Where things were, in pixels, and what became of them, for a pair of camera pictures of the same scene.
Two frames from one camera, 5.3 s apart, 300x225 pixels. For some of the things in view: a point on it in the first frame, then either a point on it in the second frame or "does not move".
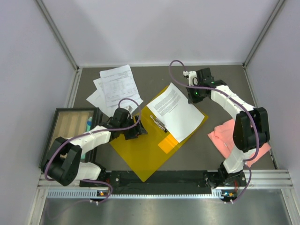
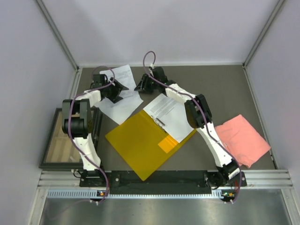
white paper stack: x=116 y=88 does not move
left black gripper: x=137 y=130 → x=117 y=89
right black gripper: x=191 y=99 → x=143 y=85
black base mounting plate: x=160 y=182 does not move
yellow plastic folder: x=146 y=153 does not move
